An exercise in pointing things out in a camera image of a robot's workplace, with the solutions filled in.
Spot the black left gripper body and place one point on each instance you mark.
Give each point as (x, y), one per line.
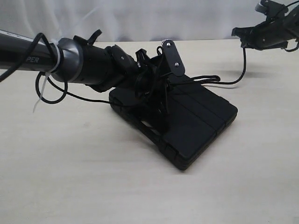
(152, 82)

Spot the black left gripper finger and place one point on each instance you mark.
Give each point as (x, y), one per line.
(163, 93)

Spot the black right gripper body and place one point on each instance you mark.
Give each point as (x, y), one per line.
(275, 34)

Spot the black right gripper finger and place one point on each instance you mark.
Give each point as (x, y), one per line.
(248, 43)
(243, 32)

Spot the black plastic carrying case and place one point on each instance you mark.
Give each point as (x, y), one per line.
(197, 118)

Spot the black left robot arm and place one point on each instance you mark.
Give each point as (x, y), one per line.
(77, 60)

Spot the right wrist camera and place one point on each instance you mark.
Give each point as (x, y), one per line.
(271, 8)

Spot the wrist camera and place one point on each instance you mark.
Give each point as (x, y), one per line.
(271, 8)
(173, 58)

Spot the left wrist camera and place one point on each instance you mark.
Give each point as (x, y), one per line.
(173, 58)

